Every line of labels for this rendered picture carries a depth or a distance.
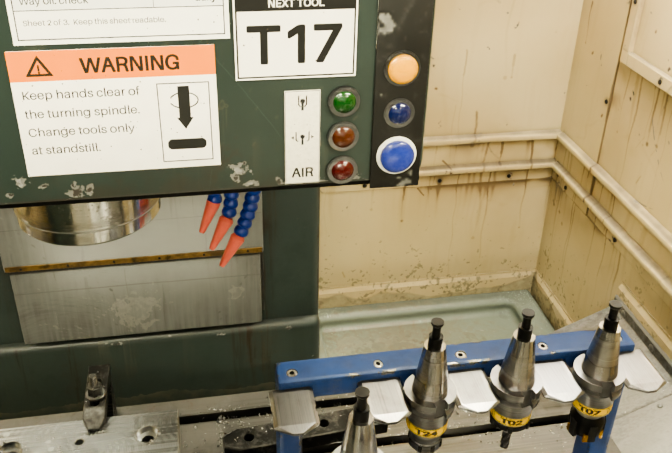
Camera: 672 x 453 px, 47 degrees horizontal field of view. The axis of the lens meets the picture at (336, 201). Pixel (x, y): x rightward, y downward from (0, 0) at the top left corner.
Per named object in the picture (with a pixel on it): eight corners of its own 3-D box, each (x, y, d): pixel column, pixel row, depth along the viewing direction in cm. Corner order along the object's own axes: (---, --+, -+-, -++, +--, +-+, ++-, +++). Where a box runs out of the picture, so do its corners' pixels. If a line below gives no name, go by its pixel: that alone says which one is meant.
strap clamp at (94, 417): (112, 472, 122) (100, 401, 115) (90, 474, 122) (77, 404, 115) (117, 411, 134) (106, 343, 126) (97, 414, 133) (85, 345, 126)
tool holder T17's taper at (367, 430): (374, 446, 86) (378, 400, 82) (382, 478, 82) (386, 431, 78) (334, 449, 85) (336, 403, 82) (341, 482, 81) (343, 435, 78)
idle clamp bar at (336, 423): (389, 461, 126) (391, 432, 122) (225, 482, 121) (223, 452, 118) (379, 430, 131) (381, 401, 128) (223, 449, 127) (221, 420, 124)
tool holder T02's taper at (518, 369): (522, 363, 98) (530, 320, 95) (542, 386, 95) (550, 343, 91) (491, 371, 97) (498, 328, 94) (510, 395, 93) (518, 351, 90)
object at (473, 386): (503, 412, 93) (504, 407, 93) (460, 417, 92) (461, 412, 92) (483, 372, 99) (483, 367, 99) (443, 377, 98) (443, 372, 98)
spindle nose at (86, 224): (151, 169, 98) (141, 79, 92) (174, 234, 85) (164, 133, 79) (15, 188, 93) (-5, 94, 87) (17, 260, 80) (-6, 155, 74)
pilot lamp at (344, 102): (357, 114, 65) (358, 90, 64) (331, 116, 65) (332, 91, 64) (356, 112, 66) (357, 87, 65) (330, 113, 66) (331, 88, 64)
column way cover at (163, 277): (269, 326, 155) (262, 80, 129) (16, 350, 147) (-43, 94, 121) (266, 311, 159) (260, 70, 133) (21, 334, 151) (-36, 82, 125)
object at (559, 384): (588, 401, 95) (589, 396, 95) (547, 406, 94) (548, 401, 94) (563, 363, 101) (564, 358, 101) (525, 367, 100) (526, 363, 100)
